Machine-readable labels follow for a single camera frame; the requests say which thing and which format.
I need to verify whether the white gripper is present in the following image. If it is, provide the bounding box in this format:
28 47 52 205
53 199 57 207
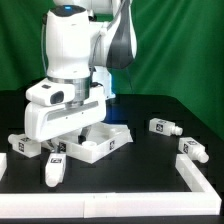
25 86 106 153

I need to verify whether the white square tabletop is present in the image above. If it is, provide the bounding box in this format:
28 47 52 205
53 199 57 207
41 121 134 165

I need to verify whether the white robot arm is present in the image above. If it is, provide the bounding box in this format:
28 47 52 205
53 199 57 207
25 0 137 153

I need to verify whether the white obstacle piece left edge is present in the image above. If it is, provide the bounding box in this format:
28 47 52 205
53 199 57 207
0 153 7 181

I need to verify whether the white L-shaped obstacle fence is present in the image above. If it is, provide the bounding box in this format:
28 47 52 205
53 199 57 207
0 154 222 219

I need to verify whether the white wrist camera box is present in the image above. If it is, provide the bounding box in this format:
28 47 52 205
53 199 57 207
26 79 75 106

